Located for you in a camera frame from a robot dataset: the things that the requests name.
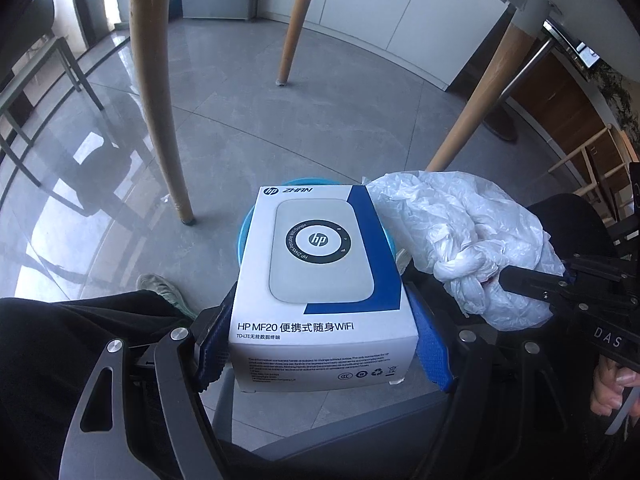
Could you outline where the white HP wifi box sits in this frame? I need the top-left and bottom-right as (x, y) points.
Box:
(229, 184), (418, 392)

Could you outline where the white plastic bag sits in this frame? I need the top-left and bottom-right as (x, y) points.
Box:
(366, 171), (565, 332)

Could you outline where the blue plastic trash basket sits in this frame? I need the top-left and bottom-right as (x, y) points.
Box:
(236, 176), (407, 276)

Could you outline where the person's right hand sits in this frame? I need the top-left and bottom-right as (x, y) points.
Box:
(590, 356), (639, 416)

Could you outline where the wooden stool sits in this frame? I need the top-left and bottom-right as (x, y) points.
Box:
(548, 124), (639, 226)

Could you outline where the wooden table leg right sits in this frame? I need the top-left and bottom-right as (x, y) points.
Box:
(426, 0), (550, 171)

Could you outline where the wooden table leg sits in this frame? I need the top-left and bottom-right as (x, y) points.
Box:
(426, 0), (550, 171)
(129, 0), (195, 226)
(276, 0), (311, 87)

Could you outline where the wooden table leg left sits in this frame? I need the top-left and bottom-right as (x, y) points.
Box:
(129, 0), (195, 226)

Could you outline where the dark green chair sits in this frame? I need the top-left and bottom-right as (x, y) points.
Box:
(0, 0), (106, 187)

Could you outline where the wooden table leg far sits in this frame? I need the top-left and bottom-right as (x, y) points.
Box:
(276, 0), (311, 87)

